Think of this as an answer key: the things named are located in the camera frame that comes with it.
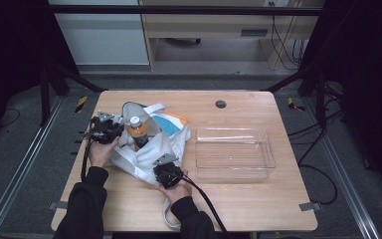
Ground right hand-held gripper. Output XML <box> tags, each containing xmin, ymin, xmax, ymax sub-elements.
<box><xmin>152</xmin><ymin>152</ymin><xmax>184</xmax><ymax>190</ymax></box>

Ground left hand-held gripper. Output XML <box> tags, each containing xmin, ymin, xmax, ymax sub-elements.
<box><xmin>87</xmin><ymin>111</ymin><xmax>125</xmax><ymax>145</ymax></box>

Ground white patterned tote bag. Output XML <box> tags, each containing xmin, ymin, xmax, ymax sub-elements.
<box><xmin>107</xmin><ymin>101</ymin><xmax>193</xmax><ymax>231</ymax></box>

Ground orange drink bottle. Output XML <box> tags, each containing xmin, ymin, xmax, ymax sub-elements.
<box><xmin>126</xmin><ymin>115</ymin><xmax>150</xmax><ymax>152</ymax></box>

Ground person's right hand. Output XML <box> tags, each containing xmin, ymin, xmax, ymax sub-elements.
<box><xmin>157</xmin><ymin>168</ymin><xmax>194</xmax><ymax>207</ymax></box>

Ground person's left hand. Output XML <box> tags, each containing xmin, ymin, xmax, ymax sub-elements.
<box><xmin>88</xmin><ymin>134</ymin><xmax>121</xmax><ymax>169</ymax></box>

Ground yellow black floor tape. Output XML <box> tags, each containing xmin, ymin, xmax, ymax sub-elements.
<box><xmin>286</xmin><ymin>97</ymin><xmax>306</xmax><ymax>113</ymax></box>
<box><xmin>75</xmin><ymin>95</ymin><xmax>90</xmax><ymax>115</ymax></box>

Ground black metal stand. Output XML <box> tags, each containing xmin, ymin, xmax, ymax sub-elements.
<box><xmin>262</xmin><ymin>62</ymin><xmax>330</xmax><ymax>131</ymax></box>
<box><xmin>39</xmin><ymin>62</ymin><xmax>109</xmax><ymax>127</ymax></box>

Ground clear plastic tray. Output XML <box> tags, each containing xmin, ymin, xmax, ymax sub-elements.
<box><xmin>194</xmin><ymin>126</ymin><xmax>278</xmax><ymax>182</ymax></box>

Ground grey tape tab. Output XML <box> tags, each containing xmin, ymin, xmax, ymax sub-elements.
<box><xmin>47</xmin><ymin>200</ymin><xmax>70</xmax><ymax>211</ymax></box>
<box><xmin>298</xmin><ymin>201</ymin><xmax>323</xmax><ymax>212</ymax></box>

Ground white cabinet panel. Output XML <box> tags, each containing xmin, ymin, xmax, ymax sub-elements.
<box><xmin>47</xmin><ymin>0</ymin><xmax>150</xmax><ymax>67</ymax></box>

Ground dark curtain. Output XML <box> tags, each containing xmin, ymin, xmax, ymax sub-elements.
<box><xmin>0</xmin><ymin>0</ymin><xmax>78</xmax><ymax>152</ymax></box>
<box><xmin>300</xmin><ymin>0</ymin><xmax>382</xmax><ymax>203</ymax></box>

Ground light wooden desk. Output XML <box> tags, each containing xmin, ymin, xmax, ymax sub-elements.
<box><xmin>138</xmin><ymin>0</ymin><xmax>326</xmax><ymax>72</ymax></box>

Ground left hand-held gripper cable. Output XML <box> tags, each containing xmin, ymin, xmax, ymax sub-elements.
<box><xmin>80</xmin><ymin>136</ymin><xmax>93</xmax><ymax>182</ymax></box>

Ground hand-held gripper cable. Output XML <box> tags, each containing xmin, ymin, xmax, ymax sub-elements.
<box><xmin>80</xmin><ymin>136</ymin><xmax>93</xmax><ymax>182</ymax></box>
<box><xmin>168</xmin><ymin>169</ymin><xmax>231</xmax><ymax>236</ymax></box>

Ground right hand-held gripper cable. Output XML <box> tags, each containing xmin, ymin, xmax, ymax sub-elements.
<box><xmin>168</xmin><ymin>169</ymin><xmax>231</xmax><ymax>236</ymax></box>

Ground thin black floor cable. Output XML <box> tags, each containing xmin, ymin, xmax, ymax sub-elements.
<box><xmin>0</xmin><ymin>107</ymin><xmax>22</xmax><ymax>129</ymax></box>

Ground metal floor rail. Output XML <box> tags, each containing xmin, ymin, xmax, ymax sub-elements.
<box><xmin>302</xmin><ymin>97</ymin><xmax>382</xmax><ymax>239</ymax></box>
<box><xmin>0</xmin><ymin>96</ymin><xmax>66</xmax><ymax>239</ymax></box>

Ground black horizontal frame bar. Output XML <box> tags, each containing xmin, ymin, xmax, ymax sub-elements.
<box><xmin>46</xmin><ymin>4</ymin><xmax>324</xmax><ymax>17</ymax></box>

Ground black floor cable bundle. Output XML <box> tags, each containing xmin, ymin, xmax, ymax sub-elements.
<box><xmin>286</xmin><ymin>109</ymin><xmax>344</xmax><ymax>145</ymax></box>

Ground black looped floor cable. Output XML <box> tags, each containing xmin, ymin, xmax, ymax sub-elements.
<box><xmin>296</xmin><ymin>127</ymin><xmax>339</xmax><ymax>206</ymax></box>

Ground black hanging desk cables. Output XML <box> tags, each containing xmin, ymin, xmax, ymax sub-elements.
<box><xmin>270</xmin><ymin>1</ymin><xmax>308</xmax><ymax>72</ymax></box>

